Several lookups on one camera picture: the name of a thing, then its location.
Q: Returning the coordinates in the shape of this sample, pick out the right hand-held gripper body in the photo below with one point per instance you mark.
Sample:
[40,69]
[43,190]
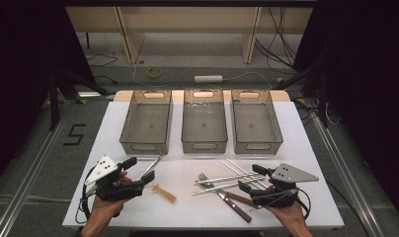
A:
[293,176]

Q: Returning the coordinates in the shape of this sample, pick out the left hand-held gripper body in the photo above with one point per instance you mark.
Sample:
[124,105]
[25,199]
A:
[102,169]

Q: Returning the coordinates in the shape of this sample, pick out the metal spoon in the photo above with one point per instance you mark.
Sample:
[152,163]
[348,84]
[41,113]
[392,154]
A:
[152,166]

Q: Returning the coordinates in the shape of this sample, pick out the white chopstick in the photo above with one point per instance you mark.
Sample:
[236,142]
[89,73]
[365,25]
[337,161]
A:
[233,168]
[227,178]
[237,166]
[217,189]

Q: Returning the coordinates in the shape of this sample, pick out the translucent grey plastic bin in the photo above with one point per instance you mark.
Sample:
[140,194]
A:
[148,123]
[255,123]
[204,123]

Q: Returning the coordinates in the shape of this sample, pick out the person's left hand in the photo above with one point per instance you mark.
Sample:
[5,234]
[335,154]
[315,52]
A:
[107,208]

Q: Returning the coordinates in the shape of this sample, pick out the person's right hand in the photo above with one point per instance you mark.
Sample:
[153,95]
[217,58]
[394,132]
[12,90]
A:
[291,215]

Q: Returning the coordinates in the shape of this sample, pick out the white table cover sheet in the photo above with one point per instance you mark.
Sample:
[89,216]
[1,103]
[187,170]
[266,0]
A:
[194,210]

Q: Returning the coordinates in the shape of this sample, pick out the black metal stand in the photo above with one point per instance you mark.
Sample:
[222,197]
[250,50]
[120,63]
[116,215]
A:
[323,105]
[53,105]

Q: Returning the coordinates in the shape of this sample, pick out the yellow tape roll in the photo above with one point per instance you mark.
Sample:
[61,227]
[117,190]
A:
[154,72]

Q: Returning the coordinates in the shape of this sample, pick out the white power strip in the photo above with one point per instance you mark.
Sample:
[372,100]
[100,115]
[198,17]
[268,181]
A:
[208,78]

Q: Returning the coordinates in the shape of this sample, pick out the black curtain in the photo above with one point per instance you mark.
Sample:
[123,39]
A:
[368,65]
[16,65]

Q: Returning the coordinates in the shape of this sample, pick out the beige wooden desk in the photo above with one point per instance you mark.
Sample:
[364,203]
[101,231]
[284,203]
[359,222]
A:
[187,19]

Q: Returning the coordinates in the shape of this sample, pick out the metal floor rail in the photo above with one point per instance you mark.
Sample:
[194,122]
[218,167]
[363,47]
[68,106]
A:
[34,171]
[343,171]

